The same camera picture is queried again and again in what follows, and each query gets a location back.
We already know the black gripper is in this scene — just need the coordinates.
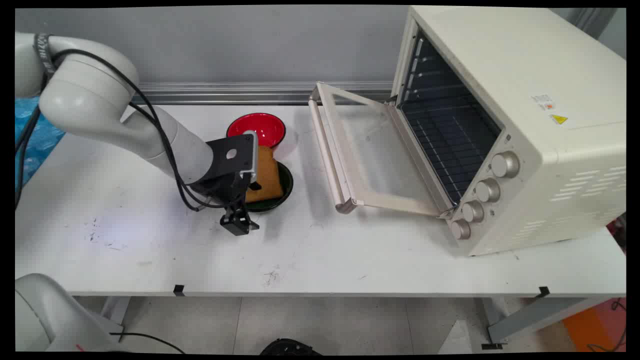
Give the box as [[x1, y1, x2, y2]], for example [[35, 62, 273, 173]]
[[189, 170, 261, 237]]

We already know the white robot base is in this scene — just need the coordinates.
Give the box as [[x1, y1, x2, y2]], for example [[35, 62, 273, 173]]
[[15, 273, 126, 354]]

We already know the brown toast slice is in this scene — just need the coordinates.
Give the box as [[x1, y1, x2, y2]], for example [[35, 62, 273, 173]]
[[244, 145, 285, 204]]

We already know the dark green bowl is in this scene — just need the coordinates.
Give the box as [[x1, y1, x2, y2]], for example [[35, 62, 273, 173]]
[[245, 160, 294, 214]]

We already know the red bowl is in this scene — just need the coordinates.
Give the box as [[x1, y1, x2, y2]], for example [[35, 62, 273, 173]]
[[226, 112, 287, 150]]

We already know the black round floor object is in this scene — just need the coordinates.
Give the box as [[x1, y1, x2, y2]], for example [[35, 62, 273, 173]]
[[259, 338, 322, 356]]

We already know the grey table leg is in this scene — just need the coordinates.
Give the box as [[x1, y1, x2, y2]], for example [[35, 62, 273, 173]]
[[481, 296, 608, 350], [101, 296, 132, 327]]

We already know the blue plastic sheet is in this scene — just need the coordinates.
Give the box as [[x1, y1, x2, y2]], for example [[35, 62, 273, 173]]
[[15, 96, 66, 186]]

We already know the silver oven knob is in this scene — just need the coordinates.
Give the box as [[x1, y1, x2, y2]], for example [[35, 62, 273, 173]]
[[475, 178, 502, 204], [461, 200, 485, 224], [450, 219, 472, 241], [491, 151, 521, 179]]

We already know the white label sticker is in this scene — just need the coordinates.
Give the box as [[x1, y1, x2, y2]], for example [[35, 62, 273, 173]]
[[530, 93, 557, 112]]

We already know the cream toaster oven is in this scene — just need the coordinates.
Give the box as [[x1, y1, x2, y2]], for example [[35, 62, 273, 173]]
[[390, 6, 627, 257]]

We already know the orange floor mat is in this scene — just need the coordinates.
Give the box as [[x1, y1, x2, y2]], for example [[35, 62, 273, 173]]
[[562, 298, 627, 354]]

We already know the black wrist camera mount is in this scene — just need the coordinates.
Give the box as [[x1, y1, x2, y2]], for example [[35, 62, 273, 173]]
[[205, 131, 260, 184]]

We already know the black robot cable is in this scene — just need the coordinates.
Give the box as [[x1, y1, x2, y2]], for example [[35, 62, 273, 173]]
[[15, 48, 236, 212]]

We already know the aluminium wall rail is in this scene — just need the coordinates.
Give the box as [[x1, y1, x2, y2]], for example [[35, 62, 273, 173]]
[[131, 81, 396, 106]]

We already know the black floor cable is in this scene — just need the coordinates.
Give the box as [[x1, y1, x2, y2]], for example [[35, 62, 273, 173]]
[[109, 332, 187, 355]]

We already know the wire oven rack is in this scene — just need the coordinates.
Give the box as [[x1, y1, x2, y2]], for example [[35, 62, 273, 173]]
[[401, 94, 502, 203]]

